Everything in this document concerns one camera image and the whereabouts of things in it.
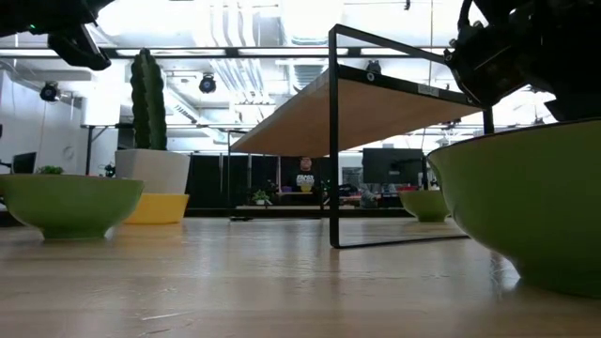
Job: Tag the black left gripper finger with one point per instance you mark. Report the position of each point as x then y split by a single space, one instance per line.
77 44
80 62

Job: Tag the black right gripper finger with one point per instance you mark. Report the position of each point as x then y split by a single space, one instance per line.
460 77
497 61

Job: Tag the green bowl floral inside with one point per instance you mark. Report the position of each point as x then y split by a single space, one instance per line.
425 206
70 202

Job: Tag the white patterned plate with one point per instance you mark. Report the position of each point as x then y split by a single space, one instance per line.
530 197

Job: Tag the yellow plastic bowl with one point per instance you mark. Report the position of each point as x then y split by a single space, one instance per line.
157 209

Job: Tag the black ceiling spotlight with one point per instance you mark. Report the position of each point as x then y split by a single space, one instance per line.
373 66
207 83
49 92

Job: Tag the tall green cactus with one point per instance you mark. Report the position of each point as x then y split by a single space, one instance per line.
149 103

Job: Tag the black computer monitor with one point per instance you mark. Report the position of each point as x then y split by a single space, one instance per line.
392 165
23 163

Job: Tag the white hexagonal plant pot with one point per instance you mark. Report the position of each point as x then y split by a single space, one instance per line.
152 171

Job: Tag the black office partition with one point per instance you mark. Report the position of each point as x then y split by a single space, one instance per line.
211 183

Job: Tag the person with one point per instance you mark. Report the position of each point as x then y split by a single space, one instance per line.
305 180

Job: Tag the small potted green plant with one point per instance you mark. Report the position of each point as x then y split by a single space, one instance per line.
261 197

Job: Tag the wooden riser black metal frame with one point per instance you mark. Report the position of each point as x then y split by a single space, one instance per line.
366 117

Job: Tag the black overhead rail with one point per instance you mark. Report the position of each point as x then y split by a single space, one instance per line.
225 52

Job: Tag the white ceiling duct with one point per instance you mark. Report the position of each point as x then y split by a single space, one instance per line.
310 21

